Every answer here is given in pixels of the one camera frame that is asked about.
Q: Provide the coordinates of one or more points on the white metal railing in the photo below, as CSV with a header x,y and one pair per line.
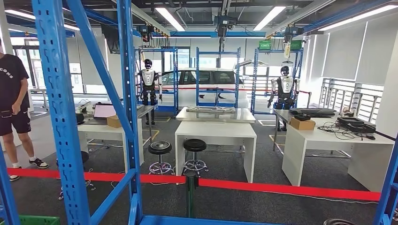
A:
x,y
357,96

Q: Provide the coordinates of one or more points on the silver black humanoid robot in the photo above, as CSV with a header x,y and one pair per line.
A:
x,y
148,77
286,84

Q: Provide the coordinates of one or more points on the black carry case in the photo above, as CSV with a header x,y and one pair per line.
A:
x,y
79,118

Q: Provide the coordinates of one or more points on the person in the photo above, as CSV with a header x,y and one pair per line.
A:
x,y
12,80

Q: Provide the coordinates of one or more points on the black handheld device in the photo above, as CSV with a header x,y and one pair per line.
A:
x,y
302,117

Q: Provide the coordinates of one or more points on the black flat tray stack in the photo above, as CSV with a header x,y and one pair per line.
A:
x,y
312,112

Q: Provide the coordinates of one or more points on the black equipment cases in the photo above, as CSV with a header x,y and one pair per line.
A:
x,y
357,126

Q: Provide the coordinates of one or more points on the black round stool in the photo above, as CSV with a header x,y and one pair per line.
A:
x,y
194,145
85,156

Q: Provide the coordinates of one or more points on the ceiling light strip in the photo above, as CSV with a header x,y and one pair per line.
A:
x,y
357,18
18,14
269,18
170,19

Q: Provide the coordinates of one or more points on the white car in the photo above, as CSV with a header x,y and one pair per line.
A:
x,y
186,96

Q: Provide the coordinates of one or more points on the open laptop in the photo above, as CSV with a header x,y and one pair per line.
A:
x,y
104,111

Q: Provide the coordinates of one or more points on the grey roller blind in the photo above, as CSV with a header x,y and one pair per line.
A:
x,y
377,52
343,52

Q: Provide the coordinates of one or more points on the white desk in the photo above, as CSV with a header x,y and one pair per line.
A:
x,y
102,133
214,133
295,161

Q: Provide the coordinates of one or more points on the green plastic crate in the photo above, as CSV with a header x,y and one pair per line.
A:
x,y
265,45
296,45
37,221

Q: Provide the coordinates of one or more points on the black barrier post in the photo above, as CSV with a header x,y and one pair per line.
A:
x,y
191,198

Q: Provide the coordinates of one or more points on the ceiling hoist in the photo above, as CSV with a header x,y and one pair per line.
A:
x,y
223,22
292,30
145,30

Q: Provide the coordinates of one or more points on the hoist pendant tag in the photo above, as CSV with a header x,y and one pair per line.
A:
x,y
287,51

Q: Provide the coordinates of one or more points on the cardboard box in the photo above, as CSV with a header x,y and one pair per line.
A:
x,y
113,121
301,125

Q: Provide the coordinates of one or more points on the steel table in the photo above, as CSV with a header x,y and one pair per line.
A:
x,y
281,114
146,109

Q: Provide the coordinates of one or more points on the long silver metal part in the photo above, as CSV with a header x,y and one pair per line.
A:
x,y
211,109

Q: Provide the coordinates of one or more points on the steel top workbench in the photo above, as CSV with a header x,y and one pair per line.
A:
x,y
242,117

